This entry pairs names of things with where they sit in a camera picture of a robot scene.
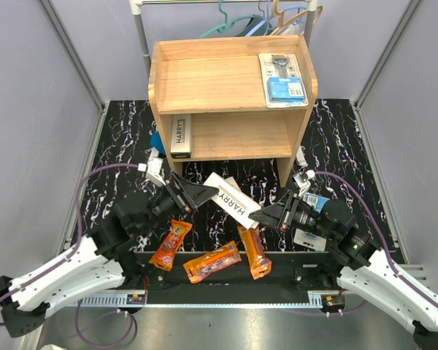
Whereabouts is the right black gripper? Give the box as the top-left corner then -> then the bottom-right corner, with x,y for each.
248,189 -> 336,241

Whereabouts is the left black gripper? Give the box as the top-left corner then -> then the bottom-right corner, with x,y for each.
135,171 -> 218,236

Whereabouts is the white Harry's box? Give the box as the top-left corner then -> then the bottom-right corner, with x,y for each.
225,176 -> 243,193
170,114 -> 192,159
204,172 -> 261,229

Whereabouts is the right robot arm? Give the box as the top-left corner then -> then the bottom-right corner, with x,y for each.
249,191 -> 438,349

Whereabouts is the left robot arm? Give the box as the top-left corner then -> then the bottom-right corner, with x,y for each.
0,173 -> 218,338

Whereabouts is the blue object behind shelf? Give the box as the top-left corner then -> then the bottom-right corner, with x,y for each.
150,131 -> 166,155

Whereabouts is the wooden two-tier shelf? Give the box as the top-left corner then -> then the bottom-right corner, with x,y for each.
148,35 -> 318,184

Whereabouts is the razor blister pack on shelf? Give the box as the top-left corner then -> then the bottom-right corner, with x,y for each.
258,53 -> 308,109

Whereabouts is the blue razor blister pack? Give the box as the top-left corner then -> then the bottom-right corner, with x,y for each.
293,193 -> 329,252

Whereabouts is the white rack foot left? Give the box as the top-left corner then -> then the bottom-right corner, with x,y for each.
148,147 -> 159,162

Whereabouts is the white rack foot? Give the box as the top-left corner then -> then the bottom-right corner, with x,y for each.
148,147 -> 159,162
296,146 -> 308,167

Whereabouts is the white rack foot right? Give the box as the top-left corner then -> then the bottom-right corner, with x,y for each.
296,146 -> 308,167

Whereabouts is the orange candy bag right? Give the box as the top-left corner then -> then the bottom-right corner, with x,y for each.
237,225 -> 272,280

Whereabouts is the orange candy bag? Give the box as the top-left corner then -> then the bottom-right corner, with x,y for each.
183,241 -> 242,284
237,225 -> 272,280
149,220 -> 192,271

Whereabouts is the orange candy bag middle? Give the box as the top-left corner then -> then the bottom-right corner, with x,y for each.
183,241 -> 242,284

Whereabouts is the black marble mat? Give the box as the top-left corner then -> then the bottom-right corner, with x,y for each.
80,99 -> 402,260

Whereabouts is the orange candy bag left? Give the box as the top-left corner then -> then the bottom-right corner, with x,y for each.
149,220 -> 192,271

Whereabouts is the teal clothes hanger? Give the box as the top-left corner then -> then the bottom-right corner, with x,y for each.
199,0 -> 264,39

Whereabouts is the blue clothes hanger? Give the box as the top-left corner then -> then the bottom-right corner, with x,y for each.
245,0 -> 274,37

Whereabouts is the metal clothes rack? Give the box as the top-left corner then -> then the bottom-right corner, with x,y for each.
128,0 -> 324,70

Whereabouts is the wooden clothes hanger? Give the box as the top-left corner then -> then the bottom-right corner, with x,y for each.
271,0 -> 323,41

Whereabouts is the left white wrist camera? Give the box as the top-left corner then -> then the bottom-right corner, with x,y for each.
146,157 -> 166,187

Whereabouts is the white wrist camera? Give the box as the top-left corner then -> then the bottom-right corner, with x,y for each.
146,157 -> 166,187
293,170 -> 315,198

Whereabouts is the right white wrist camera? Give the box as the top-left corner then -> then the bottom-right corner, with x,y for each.
293,170 -> 315,198

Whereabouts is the slotted cable duct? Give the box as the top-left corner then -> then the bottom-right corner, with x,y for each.
81,290 -> 147,308

